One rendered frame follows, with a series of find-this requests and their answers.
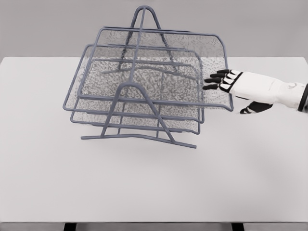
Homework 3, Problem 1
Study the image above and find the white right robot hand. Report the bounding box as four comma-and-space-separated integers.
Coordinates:
202, 69, 287, 115

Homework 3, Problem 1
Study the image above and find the small grey mesh folder tray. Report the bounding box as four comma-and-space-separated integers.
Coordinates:
70, 43, 205, 134

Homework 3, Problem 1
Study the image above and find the grey wire tray rack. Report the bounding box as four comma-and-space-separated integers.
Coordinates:
80, 5, 197, 149

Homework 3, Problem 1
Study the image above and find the large grey mesh folder tray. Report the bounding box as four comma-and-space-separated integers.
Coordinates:
63, 26, 235, 113

